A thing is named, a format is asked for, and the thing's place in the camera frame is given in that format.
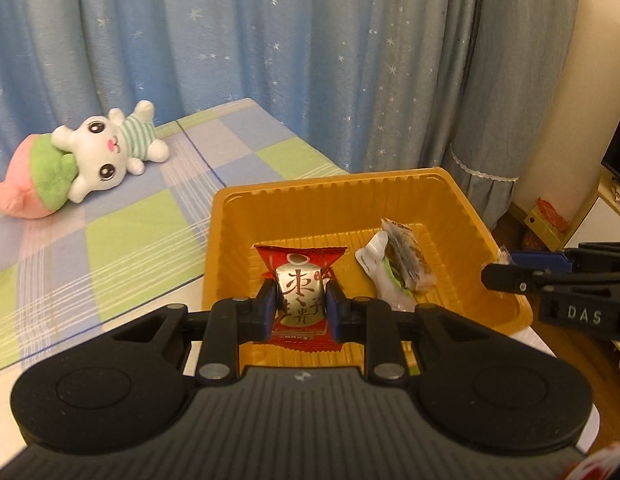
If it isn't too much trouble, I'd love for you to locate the yellow cardboard box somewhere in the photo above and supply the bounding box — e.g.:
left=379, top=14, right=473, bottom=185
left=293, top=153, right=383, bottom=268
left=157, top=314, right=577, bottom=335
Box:
left=522, top=210, right=567, bottom=252

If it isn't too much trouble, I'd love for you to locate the black television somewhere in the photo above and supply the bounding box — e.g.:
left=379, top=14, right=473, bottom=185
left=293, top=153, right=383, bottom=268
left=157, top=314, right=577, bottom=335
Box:
left=601, top=104, right=620, bottom=187

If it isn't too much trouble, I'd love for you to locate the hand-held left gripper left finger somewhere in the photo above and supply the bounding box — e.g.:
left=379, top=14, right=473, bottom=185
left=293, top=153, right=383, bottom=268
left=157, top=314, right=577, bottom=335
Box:
left=112, top=280, right=280, bottom=387

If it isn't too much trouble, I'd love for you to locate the grey curtain with lace trim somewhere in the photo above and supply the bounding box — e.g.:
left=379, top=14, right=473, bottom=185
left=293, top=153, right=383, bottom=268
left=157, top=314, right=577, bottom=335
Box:
left=430, top=0, right=593, bottom=232

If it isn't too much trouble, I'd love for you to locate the white cabinet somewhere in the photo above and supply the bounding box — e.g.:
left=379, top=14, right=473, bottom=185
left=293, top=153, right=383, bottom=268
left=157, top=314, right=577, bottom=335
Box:
left=555, top=180, right=620, bottom=257

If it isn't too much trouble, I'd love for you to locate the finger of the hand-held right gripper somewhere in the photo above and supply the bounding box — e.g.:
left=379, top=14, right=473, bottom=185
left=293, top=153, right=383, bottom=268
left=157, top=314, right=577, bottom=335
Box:
left=509, top=241, right=620, bottom=275
left=481, top=262, right=620, bottom=303

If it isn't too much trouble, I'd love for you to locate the large red snack packet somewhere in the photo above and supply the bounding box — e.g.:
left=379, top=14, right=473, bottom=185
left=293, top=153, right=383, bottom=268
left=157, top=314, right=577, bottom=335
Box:
left=253, top=244, right=349, bottom=357

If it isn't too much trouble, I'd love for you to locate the plaid tablecloth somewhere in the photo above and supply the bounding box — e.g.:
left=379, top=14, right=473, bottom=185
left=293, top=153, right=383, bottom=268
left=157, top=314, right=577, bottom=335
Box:
left=0, top=98, right=352, bottom=376

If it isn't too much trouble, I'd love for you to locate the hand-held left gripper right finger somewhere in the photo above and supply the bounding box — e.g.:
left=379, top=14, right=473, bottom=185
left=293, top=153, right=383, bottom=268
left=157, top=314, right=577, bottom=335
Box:
left=325, top=282, right=497, bottom=387

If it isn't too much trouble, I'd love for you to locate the brown clear snack packet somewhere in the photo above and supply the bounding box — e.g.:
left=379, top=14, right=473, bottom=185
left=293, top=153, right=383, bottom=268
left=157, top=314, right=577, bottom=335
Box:
left=380, top=218, right=436, bottom=292

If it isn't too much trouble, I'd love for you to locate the white green snack packet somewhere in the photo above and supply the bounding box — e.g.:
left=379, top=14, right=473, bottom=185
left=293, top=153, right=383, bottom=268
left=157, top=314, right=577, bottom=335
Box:
left=355, top=232, right=419, bottom=317

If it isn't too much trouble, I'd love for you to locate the orange plastic tray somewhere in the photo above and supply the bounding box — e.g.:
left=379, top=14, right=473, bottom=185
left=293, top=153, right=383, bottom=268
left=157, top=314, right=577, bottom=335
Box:
left=202, top=167, right=534, bottom=377

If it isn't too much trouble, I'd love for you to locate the red white cloth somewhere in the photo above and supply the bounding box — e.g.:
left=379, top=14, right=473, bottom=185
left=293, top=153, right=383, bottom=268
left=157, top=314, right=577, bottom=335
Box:
left=560, top=439, right=620, bottom=480

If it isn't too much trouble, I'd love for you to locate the red plastic bag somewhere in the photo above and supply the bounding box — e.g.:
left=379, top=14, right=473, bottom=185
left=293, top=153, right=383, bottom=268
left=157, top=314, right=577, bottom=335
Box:
left=535, top=197, right=569, bottom=231

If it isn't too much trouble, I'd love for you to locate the white rabbit plush toy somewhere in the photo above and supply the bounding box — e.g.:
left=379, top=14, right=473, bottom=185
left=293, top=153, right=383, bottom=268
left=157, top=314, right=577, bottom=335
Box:
left=0, top=100, right=170, bottom=219

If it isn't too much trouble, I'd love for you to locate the blue star curtain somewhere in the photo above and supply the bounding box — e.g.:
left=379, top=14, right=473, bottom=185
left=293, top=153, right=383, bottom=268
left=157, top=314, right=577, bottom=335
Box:
left=0, top=0, right=487, bottom=187

